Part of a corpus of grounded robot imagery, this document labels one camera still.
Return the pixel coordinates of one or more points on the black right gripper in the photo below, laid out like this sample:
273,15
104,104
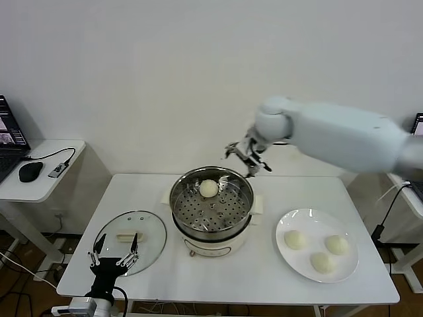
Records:
256,142

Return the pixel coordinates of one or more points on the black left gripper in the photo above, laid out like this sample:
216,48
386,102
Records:
107,270

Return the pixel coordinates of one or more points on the round glass lid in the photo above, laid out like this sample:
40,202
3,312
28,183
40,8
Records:
148,231

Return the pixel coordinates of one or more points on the white steamed baozi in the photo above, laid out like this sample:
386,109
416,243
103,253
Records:
208,189
336,244
295,239
322,262

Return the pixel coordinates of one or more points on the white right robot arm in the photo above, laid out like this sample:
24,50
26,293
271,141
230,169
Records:
347,138

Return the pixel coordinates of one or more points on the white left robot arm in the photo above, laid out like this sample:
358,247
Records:
99,307

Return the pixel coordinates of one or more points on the stainless steel steamer basket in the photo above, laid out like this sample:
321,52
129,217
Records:
211,235

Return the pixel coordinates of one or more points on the white side table rounded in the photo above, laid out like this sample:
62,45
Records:
39,191

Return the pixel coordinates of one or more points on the grey usb hub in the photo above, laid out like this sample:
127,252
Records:
59,170

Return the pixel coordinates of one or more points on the white electric cooker pot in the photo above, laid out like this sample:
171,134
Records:
215,247

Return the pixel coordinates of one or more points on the white round plate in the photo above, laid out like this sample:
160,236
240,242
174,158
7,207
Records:
314,228

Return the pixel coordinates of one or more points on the black computer mouse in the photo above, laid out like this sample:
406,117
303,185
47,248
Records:
30,171

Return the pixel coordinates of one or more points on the black power adapter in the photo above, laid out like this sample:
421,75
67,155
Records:
378,232

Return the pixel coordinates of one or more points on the white side table labelled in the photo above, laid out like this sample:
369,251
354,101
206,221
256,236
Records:
396,185

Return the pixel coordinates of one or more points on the black laptop with mouse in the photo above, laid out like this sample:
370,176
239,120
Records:
6,138

